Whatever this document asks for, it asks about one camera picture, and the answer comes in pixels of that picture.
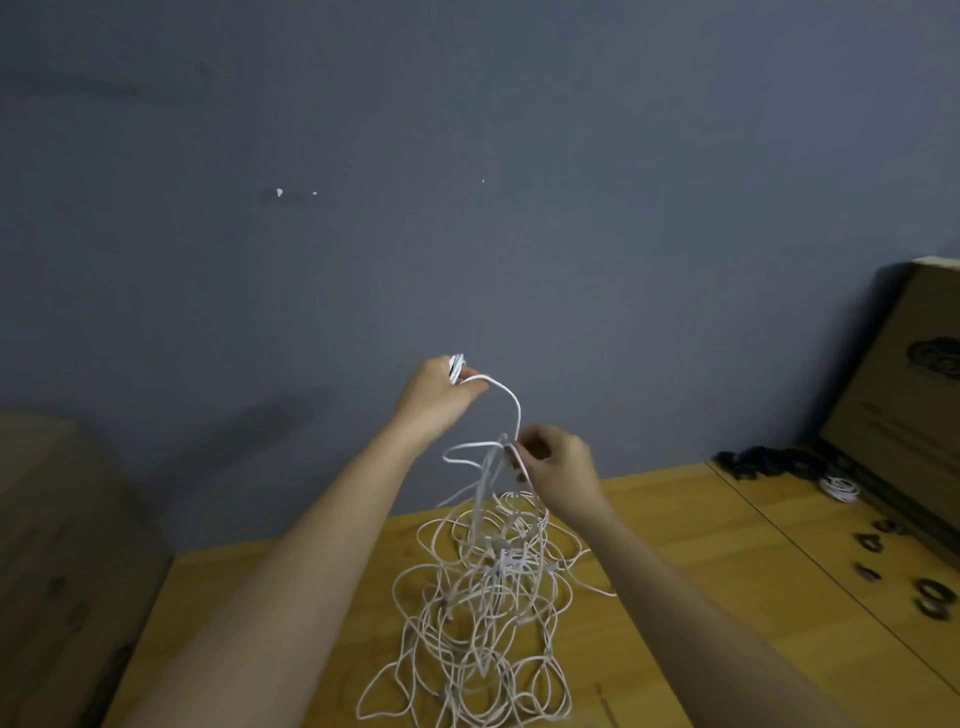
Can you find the person's right hand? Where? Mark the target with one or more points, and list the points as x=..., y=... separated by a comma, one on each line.
x=563, y=473

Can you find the person's left hand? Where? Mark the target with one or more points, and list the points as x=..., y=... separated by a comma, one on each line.
x=435, y=402

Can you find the group of black cable ties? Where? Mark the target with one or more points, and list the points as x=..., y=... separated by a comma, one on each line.
x=935, y=590

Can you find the person's left forearm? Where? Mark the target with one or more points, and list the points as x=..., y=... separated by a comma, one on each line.
x=270, y=615

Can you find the person's right forearm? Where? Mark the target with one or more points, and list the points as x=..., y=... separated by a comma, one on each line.
x=705, y=645

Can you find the cardboard box with black print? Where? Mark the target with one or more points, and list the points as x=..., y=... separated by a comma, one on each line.
x=900, y=405

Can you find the plain brown cardboard box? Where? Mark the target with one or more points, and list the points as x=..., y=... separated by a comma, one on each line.
x=68, y=570

